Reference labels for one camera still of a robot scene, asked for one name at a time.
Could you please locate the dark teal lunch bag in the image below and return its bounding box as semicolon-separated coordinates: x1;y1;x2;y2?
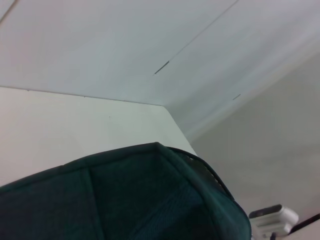
0;141;252;240

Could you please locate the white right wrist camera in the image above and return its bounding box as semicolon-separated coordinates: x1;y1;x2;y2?
248;204;300;240

